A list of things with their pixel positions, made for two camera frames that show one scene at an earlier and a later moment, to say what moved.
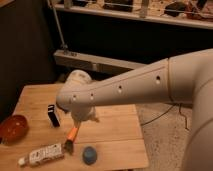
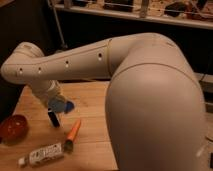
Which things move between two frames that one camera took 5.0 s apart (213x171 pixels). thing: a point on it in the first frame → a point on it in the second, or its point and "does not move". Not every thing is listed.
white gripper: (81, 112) → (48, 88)
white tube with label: (49, 153) does not move
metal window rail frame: (142, 14) does not move
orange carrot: (69, 144) does not move
